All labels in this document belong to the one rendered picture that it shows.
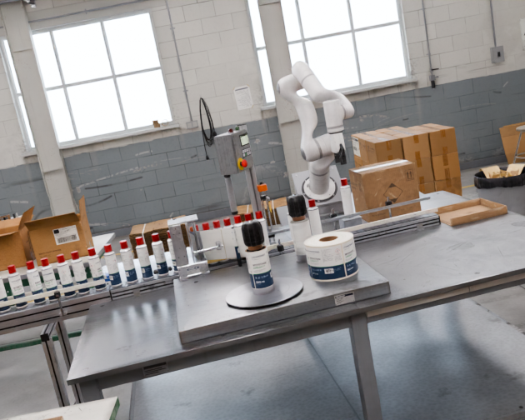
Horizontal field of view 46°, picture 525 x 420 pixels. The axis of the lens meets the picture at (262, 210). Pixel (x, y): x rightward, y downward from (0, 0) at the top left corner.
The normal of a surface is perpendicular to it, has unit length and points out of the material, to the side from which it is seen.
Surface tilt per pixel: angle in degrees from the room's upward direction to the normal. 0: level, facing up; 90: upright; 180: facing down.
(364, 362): 90
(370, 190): 90
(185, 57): 90
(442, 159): 88
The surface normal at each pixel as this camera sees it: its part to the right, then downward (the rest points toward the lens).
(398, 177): 0.15, 0.18
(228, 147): -0.42, 0.26
